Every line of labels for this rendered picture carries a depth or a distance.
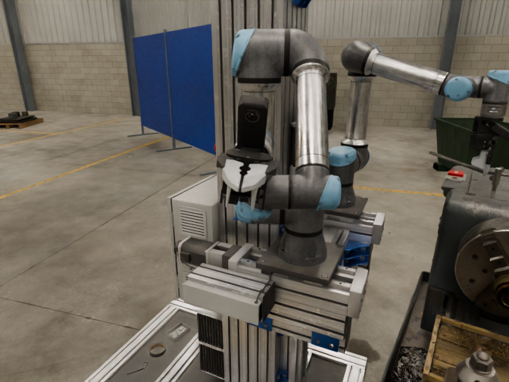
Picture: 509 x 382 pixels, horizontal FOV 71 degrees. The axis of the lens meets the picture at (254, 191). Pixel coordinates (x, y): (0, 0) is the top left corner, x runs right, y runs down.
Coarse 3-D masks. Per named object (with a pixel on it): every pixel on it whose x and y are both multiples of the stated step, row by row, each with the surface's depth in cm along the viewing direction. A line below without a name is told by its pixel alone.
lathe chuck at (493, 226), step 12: (480, 228) 121; (492, 228) 117; (504, 228) 113; (468, 240) 120; (480, 240) 117; (504, 240) 113; (468, 252) 120; (480, 252) 118; (456, 264) 123; (468, 264) 121; (480, 264) 119; (456, 276) 124; (468, 276) 122; (480, 276) 120; (492, 276) 118; (468, 288) 123; (480, 288) 121; (492, 312) 121; (504, 312) 119
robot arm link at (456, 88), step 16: (352, 48) 132; (368, 48) 129; (352, 64) 132; (368, 64) 128; (384, 64) 126; (400, 64) 123; (416, 64) 122; (400, 80) 125; (416, 80) 121; (432, 80) 118; (448, 80) 116; (464, 80) 112; (448, 96) 116; (464, 96) 113
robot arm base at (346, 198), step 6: (342, 186) 146; (348, 186) 147; (342, 192) 147; (348, 192) 147; (342, 198) 147; (348, 198) 148; (354, 198) 150; (342, 204) 147; (348, 204) 147; (354, 204) 151
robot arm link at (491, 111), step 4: (484, 104) 123; (484, 108) 124; (488, 108) 122; (492, 108) 121; (496, 108) 121; (500, 108) 121; (504, 108) 121; (480, 112) 126; (484, 112) 124; (488, 112) 123; (492, 112) 122; (496, 112) 121; (500, 112) 121; (504, 112) 122; (484, 116) 124; (488, 116) 123; (492, 116) 122; (496, 116) 122; (500, 116) 122
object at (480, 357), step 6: (474, 354) 72; (480, 354) 71; (486, 354) 70; (474, 360) 71; (480, 360) 70; (486, 360) 70; (492, 360) 70; (474, 366) 71; (480, 366) 70; (486, 366) 69; (492, 366) 70; (480, 372) 70; (486, 372) 70
